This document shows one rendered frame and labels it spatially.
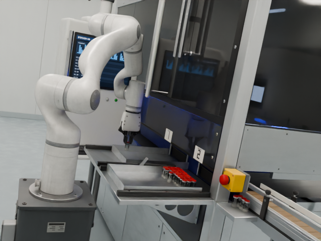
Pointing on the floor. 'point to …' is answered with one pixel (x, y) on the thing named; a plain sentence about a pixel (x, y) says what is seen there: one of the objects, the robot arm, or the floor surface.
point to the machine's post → (236, 112)
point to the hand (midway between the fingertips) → (128, 139)
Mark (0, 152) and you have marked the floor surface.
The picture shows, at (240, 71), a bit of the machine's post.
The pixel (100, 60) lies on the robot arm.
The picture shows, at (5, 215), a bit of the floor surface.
